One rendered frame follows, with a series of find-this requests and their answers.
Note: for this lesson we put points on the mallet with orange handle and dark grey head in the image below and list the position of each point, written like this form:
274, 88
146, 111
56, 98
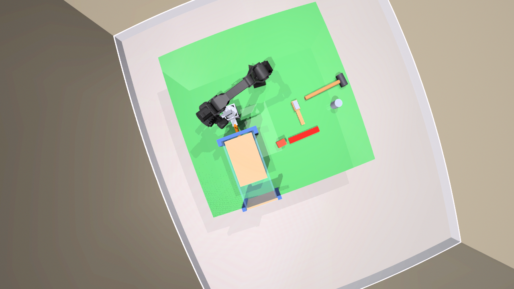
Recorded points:
340, 80

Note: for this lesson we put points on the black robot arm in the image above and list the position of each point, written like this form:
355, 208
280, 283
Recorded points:
218, 103

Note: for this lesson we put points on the red rectangular bar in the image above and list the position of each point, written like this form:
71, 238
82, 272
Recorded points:
303, 134

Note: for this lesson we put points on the grey cylinder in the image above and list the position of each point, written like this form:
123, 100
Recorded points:
336, 103

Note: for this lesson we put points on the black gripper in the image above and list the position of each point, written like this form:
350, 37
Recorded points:
221, 122

